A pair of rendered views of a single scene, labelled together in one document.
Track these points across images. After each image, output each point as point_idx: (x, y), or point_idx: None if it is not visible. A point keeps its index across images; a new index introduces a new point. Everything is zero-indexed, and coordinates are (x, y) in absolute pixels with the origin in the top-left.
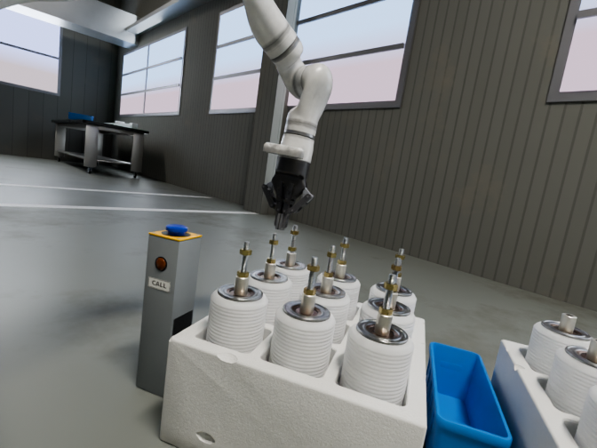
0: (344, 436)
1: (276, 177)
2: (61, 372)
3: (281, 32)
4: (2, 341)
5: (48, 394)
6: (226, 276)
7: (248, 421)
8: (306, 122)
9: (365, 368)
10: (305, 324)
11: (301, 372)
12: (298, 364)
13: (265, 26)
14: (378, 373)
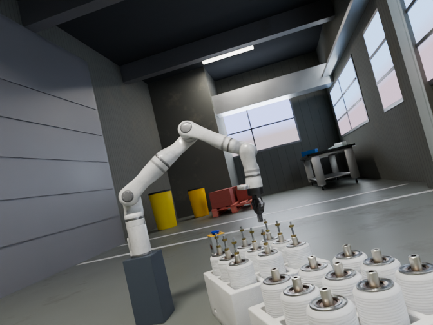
0: (225, 302)
1: (252, 197)
2: (207, 295)
3: (221, 144)
4: (200, 285)
5: (198, 300)
6: (322, 252)
7: (216, 301)
8: (247, 170)
9: (228, 276)
10: (220, 262)
11: (224, 281)
12: (222, 278)
13: (215, 145)
14: (229, 277)
